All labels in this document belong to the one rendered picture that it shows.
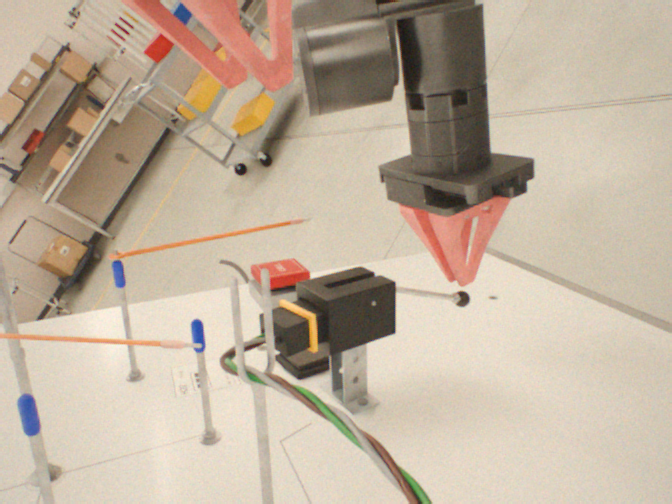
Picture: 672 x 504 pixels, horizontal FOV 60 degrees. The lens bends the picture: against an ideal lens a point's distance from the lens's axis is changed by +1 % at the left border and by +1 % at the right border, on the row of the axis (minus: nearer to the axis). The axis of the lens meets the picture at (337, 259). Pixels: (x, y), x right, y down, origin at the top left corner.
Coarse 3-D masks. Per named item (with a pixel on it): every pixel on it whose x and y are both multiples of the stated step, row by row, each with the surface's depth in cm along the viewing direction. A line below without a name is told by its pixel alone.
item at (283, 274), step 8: (256, 264) 60; (264, 264) 60; (272, 264) 60; (280, 264) 60; (288, 264) 60; (296, 264) 60; (256, 272) 58; (272, 272) 58; (280, 272) 58; (288, 272) 58; (296, 272) 58; (304, 272) 58; (256, 280) 59; (272, 280) 56; (280, 280) 57; (288, 280) 57; (296, 280) 58; (304, 280) 58; (272, 288) 57; (280, 288) 58
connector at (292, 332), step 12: (300, 300) 39; (276, 312) 37; (288, 312) 37; (312, 312) 37; (324, 312) 37; (264, 324) 37; (276, 324) 36; (288, 324) 36; (300, 324) 36; (324, 324) 37; (276, 336) 36; (288, 336) 35; (300, 336) 36; (324, 336) 37; (276, 348) 37; (288, 348) 36; (300, 348) 36
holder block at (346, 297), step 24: (312, 288) 38; (336, 288) 38; (360, 288) 38; (384, 288) 39; (336, 312) 37; (360, 312) 38; (384, 312) 39; (336, 336) 37; (360, 336) 38; (384, 336) 40
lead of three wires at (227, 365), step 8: (256, 336) 36; (264, 336) 36; (248, 344) 35; (256, 344) 36; (224, 352) 33; (232, 352) 33; (224, 360) 31; (224, 368) 30; (232, 368) 29; (248, 368) 28; (256, 368) 28; (256, 376) 27
